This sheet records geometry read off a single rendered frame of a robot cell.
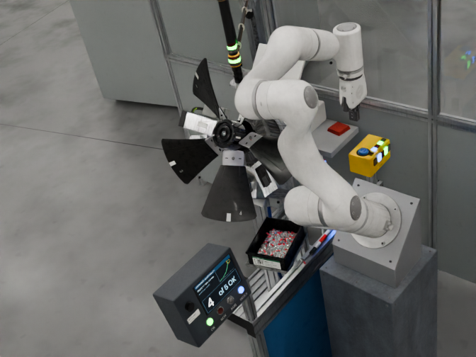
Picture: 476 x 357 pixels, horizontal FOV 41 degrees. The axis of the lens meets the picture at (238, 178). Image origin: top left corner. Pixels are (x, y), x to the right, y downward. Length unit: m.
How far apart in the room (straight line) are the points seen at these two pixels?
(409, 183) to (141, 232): 1.80
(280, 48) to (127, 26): 3.56
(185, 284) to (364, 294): 0.66
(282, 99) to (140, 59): 3.70
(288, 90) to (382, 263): 0.82
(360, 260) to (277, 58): 0.87
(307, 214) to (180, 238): 2.24
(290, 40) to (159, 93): 3.69
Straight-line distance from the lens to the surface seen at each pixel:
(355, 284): 2.27
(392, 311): 2.24
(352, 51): 2.02
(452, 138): 2.97
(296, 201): 1.88
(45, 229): 4.54
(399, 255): 2.18
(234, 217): 2.60
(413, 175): 3.20
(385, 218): 2.15
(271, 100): 1.63
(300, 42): 1.72
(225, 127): 2.59
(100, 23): 5.33
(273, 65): 1.68
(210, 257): 1.99
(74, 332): 3.74
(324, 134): 3.13
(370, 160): 2.57
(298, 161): 1.73
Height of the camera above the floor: 2.59
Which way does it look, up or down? 36 degrees down
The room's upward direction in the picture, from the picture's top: 13 degrees counter-clockwise
